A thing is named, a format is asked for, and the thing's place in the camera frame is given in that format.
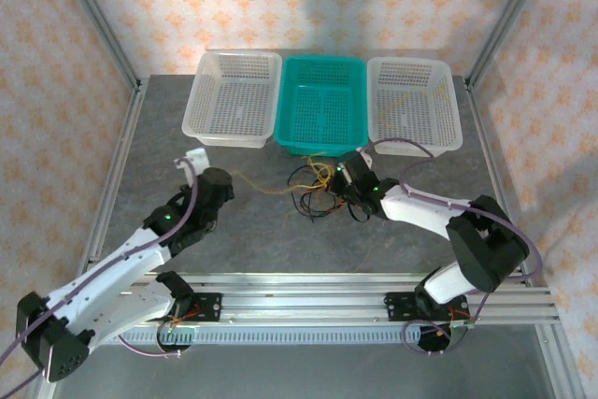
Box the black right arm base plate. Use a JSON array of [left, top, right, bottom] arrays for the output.
[[382, 291, 468, 323]]

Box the slotted grey cable duct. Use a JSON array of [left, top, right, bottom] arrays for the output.
[[67, 326, 543, 345]]

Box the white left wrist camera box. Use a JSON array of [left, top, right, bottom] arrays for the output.
[[174, 147, 210, 186]]

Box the aluminium mounting rail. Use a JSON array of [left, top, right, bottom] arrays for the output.
[[49, 271, 560, 328]]

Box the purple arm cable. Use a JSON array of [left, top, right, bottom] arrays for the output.
[[358, 136, 547, 356], [0, 157, 203, 384]]

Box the thin orange cable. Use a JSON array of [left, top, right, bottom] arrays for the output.
[[298, 178, 350, 214]]

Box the teal plastic basket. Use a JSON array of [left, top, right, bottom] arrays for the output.
[[273, 55, 368, 158]]

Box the small green circuit board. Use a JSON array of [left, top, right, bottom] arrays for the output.
[[447, 319, 477, 349], [158, 323, 198, 345]]

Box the thin black cable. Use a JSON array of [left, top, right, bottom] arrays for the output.
[[286, 164, 338, 221], [297, 182, 371, 226]]

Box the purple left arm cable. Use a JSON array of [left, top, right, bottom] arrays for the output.
[[0, 157, 203, 384]]

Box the aluminium frame post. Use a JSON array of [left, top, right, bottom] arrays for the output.
[[464, 0, 558, 93], [49, 0, 144, 93]]

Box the thin yellow cable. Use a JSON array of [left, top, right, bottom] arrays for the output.
[[377, 84, 450, 128], [232, 150, 338, 198]]

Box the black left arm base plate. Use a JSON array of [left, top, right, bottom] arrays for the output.
[[156, 292, 223, 324]]

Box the aluminium table side rail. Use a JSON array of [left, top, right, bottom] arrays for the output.
[[82, 75, 151, 275], [465, 77, 534, 287]]

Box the white plastic basket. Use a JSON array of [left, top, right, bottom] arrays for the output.
[[180, 49, 283, 149], [366, 56, 465, 158]]

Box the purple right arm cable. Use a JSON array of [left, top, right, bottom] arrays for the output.
[[358, 136, 547, 356]]

